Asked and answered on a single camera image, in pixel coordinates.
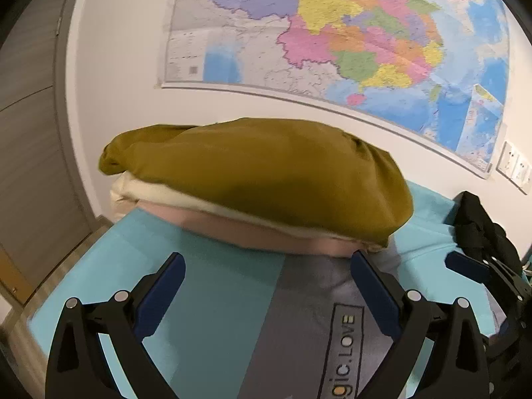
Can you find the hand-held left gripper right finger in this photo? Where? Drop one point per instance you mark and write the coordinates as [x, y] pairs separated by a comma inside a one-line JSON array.
[[374, 295]]

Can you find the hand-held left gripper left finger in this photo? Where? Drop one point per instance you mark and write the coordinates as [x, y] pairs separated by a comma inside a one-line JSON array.
[[162, 291]]

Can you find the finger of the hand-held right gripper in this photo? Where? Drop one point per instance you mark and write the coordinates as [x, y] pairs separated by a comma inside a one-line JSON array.
[[467, 266]]

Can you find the olive green jacket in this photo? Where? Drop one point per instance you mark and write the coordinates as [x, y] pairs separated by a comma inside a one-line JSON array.
[[257, 174]]

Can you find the black garment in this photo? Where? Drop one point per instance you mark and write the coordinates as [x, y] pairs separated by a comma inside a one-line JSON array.
[[474, 224]]

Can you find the teal grey patterned bed sheet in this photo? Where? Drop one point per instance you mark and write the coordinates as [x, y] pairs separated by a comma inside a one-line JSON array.
[[232, 299]]

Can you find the pink folded cloth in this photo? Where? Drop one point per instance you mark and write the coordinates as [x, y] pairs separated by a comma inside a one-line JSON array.
[[249, 237]]

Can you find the cream folded cloth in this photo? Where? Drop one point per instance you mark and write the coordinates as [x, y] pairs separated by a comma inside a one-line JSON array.
[[137, 189]]

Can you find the brown wooden door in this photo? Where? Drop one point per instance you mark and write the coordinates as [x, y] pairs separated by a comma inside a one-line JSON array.
[[16, 270]]

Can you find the grey door panel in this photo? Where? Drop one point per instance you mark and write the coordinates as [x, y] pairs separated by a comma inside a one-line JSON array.
[[33, 133]]

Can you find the white wall socket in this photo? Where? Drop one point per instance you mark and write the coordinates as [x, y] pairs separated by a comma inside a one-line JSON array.
[[520, 170], [506, 158]]

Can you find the colourful wall map poster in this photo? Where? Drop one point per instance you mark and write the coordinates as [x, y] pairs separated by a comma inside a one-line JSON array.
[[332, 29]]

